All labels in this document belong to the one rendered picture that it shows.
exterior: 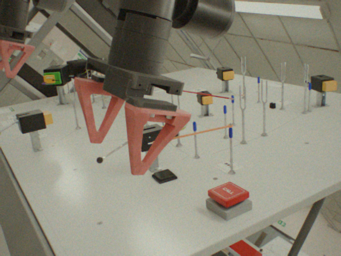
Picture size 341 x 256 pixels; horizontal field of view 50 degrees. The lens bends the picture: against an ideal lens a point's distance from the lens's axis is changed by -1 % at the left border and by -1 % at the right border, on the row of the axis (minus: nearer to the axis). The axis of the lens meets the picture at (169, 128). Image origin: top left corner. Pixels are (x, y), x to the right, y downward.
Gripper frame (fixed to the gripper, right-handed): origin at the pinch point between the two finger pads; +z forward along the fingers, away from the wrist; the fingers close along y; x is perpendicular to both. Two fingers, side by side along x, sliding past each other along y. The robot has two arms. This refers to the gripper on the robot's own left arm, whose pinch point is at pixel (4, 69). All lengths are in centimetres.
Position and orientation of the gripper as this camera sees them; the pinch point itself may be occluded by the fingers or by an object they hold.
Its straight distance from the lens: 86.8
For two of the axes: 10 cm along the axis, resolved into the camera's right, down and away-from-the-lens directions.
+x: -7.8, -0.6, -6.3
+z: -2.3, 9.5, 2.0
